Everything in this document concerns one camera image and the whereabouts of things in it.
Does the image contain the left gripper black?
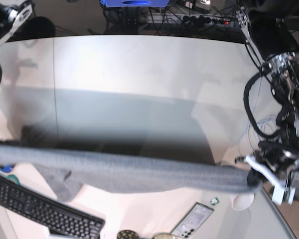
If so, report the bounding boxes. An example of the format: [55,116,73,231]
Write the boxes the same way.
[247,140,299,186]

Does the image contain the grey t-shirt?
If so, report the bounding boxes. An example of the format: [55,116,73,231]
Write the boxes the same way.
[0,144,262,202]

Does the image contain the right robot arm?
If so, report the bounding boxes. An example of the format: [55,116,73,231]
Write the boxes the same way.
[0,0,33,83]

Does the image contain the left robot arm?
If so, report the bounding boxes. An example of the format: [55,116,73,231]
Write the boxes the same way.
[236,0,299,187]

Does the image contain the white paper cup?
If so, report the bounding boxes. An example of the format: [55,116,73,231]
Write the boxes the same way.
[230,193,255,211]

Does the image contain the small green white chip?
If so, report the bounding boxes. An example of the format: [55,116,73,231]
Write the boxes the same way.
[210,197,220,206]

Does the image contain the smartphone clear case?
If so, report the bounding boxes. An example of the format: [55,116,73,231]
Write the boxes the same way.
[170,203,214,239]

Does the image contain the gold round tin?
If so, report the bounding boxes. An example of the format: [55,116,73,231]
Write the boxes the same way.
[152,233,176,239]

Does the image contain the black gold dotted lid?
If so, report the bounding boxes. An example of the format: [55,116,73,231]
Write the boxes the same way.
[117,230,140,239]

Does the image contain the black power strip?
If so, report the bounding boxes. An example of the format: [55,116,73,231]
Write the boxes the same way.
[141,12,238,27]

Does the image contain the blue box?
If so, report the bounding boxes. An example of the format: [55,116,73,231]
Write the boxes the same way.
[100,0,169,7]

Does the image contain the green tape roll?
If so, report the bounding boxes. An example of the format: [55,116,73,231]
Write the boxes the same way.
[6,174,20,185]

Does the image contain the blue black tape measure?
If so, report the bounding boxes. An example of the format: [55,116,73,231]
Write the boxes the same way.
[0,165,15,173]

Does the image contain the black keyboard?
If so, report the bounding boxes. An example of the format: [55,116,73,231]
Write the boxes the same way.
[0,175,105,239]

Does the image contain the white coiled cable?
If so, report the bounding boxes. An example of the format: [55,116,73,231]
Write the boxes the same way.
[239,74,281,155]

